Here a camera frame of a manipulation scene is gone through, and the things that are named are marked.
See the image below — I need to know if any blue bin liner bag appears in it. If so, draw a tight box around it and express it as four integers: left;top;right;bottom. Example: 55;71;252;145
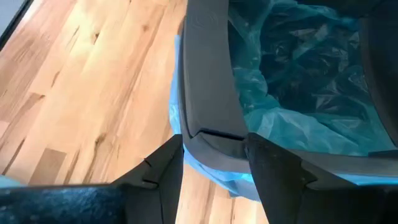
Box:
169;0;398;203

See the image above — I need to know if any crumpled blue plastic bag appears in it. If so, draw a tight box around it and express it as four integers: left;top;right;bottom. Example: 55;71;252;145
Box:
0;174;24;188

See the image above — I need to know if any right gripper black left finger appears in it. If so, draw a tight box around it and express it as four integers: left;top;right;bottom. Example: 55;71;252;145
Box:
0;134;185;224

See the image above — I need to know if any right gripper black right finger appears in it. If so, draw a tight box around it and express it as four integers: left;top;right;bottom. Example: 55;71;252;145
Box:
244;133;398;224

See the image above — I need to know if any black aluminium table frame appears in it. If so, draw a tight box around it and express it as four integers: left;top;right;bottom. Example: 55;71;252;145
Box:
0;0;34;50

